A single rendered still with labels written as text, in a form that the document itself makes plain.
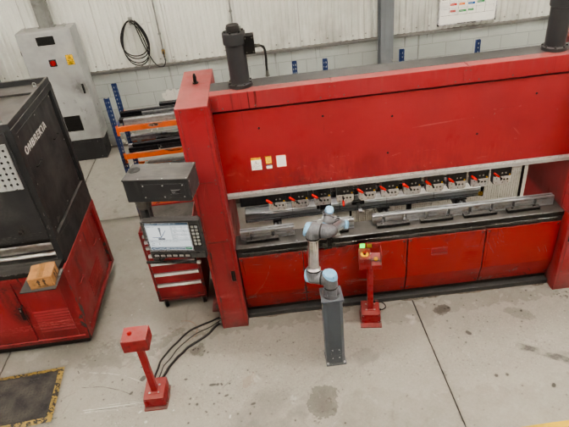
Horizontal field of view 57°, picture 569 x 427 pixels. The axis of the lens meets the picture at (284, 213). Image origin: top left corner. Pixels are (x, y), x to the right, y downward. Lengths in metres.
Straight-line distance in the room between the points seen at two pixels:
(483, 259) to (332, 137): 1.98
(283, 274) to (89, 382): 2.01
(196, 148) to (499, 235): 2.88
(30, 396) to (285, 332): 2.36
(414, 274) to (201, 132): 2.48
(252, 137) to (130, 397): 2.49
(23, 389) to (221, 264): 2.13
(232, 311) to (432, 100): 2.63
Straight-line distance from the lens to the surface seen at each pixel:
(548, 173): 5.59
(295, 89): 4.17
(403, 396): 4.71
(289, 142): 4.37
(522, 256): 5.55
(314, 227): 4.03
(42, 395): 5.41
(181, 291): 5.50
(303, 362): 4.93
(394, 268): 5.15
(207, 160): 4.20
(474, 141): 4.76
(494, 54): 4.70
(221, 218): 4.48
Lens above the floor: 3.76
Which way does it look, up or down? 34 degrees down
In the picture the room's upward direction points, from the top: 7 degrees counter-clockwise
